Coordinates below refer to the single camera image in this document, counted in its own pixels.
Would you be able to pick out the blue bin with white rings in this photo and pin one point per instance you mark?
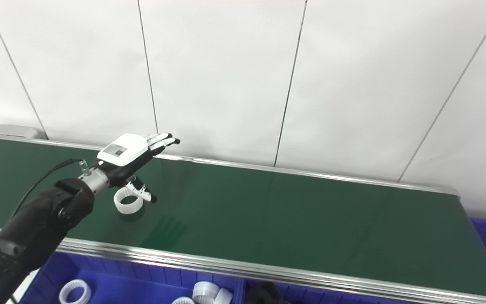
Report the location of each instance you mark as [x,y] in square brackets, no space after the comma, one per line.
[120,287]

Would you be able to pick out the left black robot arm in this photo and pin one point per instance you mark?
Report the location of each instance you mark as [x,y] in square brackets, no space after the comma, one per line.
[36,232]

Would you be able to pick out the blue bin with black parts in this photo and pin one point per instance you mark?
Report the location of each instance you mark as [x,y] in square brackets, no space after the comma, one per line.
[331,297]

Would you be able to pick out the green conveyor belt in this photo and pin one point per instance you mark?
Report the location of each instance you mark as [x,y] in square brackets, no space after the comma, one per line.
[289,219]
[226,266]

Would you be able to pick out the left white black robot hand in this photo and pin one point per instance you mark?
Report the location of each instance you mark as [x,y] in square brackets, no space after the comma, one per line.
[122,150]

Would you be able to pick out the black plastic round part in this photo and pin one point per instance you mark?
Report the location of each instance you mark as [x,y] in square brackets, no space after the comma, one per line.
[268,294]

